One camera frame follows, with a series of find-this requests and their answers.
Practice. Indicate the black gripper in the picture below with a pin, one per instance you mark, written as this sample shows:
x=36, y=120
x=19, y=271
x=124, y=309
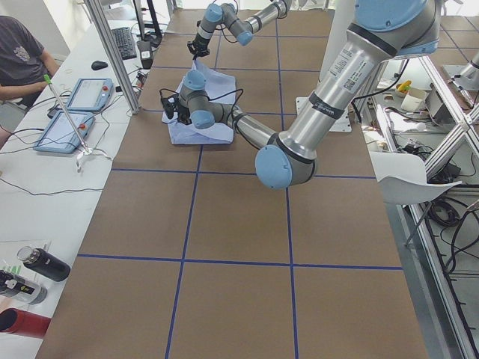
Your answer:
x=182, y=112
x=198, y=48

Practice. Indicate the light blue striped shirt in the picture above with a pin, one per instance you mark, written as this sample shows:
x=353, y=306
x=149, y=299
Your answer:
x=209, y=95

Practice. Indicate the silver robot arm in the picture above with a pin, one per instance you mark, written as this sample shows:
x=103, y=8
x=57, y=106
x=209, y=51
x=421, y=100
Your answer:
x=379, y=31
x=224, y=16

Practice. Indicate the black keyboard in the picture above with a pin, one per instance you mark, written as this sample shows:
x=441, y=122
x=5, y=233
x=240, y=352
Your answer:
x=124, y=42

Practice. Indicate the blue teach pendant far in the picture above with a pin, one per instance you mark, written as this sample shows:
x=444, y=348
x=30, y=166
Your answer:
x=90, y=94

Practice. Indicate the blue teach pendant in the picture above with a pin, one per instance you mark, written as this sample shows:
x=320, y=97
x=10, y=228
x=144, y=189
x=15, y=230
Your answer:
x=90, y=94
x=59, y=136

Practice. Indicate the black computer mouse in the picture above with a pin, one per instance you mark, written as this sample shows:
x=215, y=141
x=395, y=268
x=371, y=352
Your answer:
x=98, y=65

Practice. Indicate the blue teach pendant near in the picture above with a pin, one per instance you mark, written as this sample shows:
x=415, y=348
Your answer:
x=59, y=136

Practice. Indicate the metal rod with green tip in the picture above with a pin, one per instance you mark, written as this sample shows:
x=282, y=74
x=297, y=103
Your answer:
x=86, y=149

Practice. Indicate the seated person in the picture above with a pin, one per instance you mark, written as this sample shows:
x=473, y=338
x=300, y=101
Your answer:
x=24, y=63

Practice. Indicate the black water bottle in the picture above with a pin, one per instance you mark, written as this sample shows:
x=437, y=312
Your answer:
x=42, y=262

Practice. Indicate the white curved sheet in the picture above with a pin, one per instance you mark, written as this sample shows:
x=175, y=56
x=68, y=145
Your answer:
x=403, y=180

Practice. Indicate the grey labelled bottle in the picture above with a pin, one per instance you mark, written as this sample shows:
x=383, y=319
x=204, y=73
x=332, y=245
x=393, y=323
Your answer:
x=21, y=289

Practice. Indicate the red cylinder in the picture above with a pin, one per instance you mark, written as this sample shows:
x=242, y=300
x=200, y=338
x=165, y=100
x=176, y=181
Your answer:
x=24, y=323

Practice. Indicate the aluminium frame post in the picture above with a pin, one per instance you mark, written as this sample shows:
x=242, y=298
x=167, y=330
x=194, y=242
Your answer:
x=101, y=23

